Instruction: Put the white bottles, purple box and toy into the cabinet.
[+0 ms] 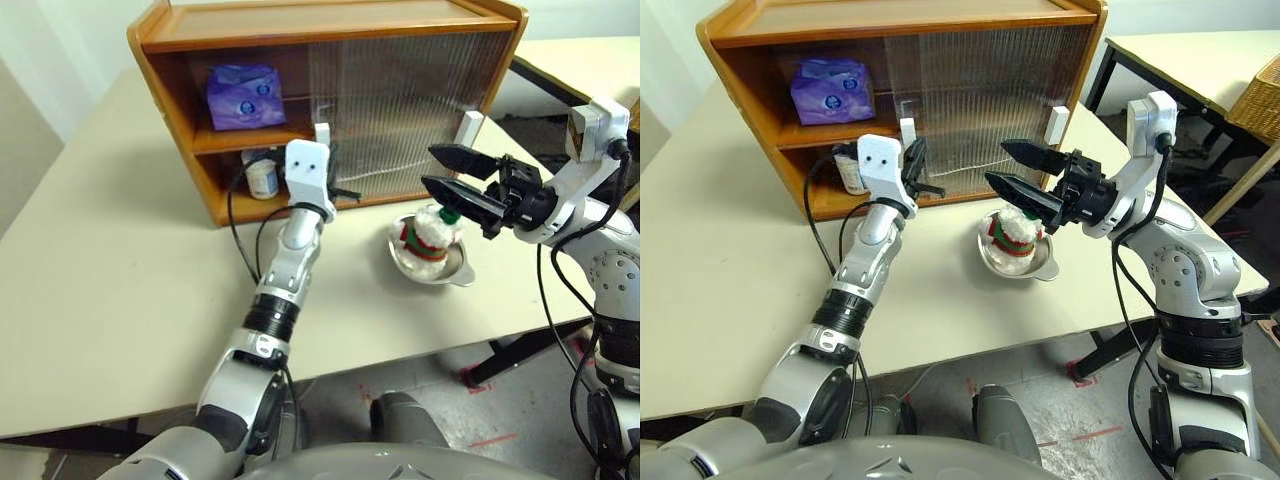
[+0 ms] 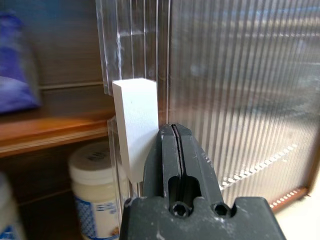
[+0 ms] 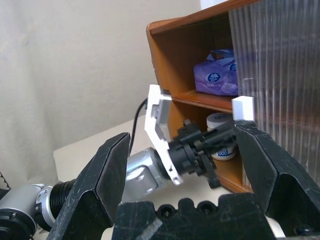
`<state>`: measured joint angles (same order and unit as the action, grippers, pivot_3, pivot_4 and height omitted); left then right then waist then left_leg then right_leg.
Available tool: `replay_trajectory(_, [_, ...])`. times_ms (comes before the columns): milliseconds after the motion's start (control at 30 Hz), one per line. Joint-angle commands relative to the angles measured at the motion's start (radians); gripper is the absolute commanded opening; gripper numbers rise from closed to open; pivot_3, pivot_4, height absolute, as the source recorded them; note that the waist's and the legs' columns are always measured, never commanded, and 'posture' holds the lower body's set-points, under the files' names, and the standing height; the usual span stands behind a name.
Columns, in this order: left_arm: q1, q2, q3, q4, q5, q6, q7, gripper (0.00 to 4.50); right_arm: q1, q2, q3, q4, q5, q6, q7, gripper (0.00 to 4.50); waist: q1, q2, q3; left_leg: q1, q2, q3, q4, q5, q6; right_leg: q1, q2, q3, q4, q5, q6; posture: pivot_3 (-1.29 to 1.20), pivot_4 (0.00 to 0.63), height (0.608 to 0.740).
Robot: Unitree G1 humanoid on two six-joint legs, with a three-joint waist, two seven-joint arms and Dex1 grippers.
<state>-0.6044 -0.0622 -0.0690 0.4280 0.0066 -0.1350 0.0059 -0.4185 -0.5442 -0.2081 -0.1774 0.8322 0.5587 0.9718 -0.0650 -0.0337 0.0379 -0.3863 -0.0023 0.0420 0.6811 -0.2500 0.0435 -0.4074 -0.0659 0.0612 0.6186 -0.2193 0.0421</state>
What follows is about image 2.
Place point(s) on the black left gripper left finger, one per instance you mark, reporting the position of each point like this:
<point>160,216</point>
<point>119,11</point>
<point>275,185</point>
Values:
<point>160,160</point>

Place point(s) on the purple tissue pack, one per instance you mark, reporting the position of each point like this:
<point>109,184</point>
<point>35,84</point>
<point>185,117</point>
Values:
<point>15,75</point>

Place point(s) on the white bottle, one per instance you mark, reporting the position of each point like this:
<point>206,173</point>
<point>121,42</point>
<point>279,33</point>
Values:
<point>92,185</point>
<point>8,212</point>

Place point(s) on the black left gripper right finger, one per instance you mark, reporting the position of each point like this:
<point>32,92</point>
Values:
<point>197,160</point>

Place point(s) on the ribbed clear sliding door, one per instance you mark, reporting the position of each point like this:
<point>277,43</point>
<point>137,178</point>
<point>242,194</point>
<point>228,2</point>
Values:
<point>250,100</point>
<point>135,37</point>

